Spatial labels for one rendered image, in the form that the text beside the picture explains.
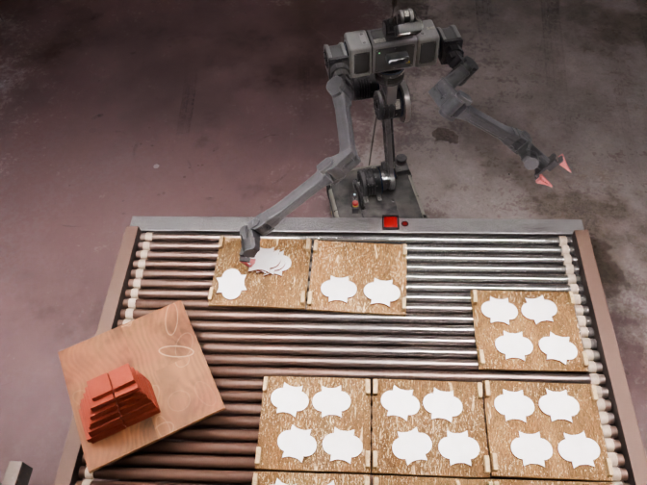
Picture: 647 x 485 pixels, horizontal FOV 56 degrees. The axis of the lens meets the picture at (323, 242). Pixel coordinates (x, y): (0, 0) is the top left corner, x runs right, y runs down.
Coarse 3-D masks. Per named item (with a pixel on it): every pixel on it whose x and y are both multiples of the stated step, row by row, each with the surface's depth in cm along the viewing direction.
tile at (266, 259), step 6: (258, 252) 265; (264, 252) 265; (270, 252) 264; (252, 258) 263; (258, 258) 263; (264, 258) 263; (270, 258) 263; (276, 258) 263; (258, 264) 261; (264, 264) 261; (270, 264) 261; (276, 264) 261; (252, 270) 260; (264, 270) 260
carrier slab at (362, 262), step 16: (320, 256) 267; (336, 256) 267; (352, 256) 266; (368, 256) 266; (384, 256) 266; (400, 256) 265; (320, 272) 262; (336, 272) 262; (352, 272) 262; (368, 272) 261; (384, 272) 261; (400, 272) 261; (320, 288) 258; (400, 288) 256; (320, 304) 253; (336, 304) 253; (352, 304) 253; (368, 304) 252; (400, 304) 252
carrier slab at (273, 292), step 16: (224, 240) 274; (240, 240) 274; (272, 240) 273; (288, 240) 273; (304, 240) 272; (224, 256) 269; (288, 256) 268; (304, 256) 267; (240, 272) 264; (288, 272) 263; (304, 272) 263; (256, 288) 259; (272, 288) 259; (288, 288) 258; (304, 288) 258; (208, 304) 256; (224, 304) 255; (240, 304) 255; (256, 304) 255; (272, 304) 254; (288, 304) 254
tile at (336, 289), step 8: (328, 280) 259; (336, 280) 258; (344, 280) 258; (328, 288) 256; (336, 288) 256; (344, 288) 256; (352, 288) 256; (328, 296) 254; (336, 296) 254; (344, 296) 254; (352, 296) 254
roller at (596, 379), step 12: (216, 372) 240; (228, 372) 240; (240, 372) 239; (252, 372) 239; (264, 372) 239; (276, 372) 239; (288, 372) 238; (300, 372) 238; (312, 372) 238; (324, 372) 238; (336, 372) 237; (348, 372) 237; (360, 372) 237; (372, 372) 237; (384, 372) 237; (396, 372) 236; (408, 372) 236; (420, 372) 236; (432, 372) 236; (444, 372) 236; (456, 372) 236; (468, 372) 235; (480, 372) 235; (492, 372) 235; (504, 372) 235; (516, 372) 235; (528, 372) 235; (600, 384) 232
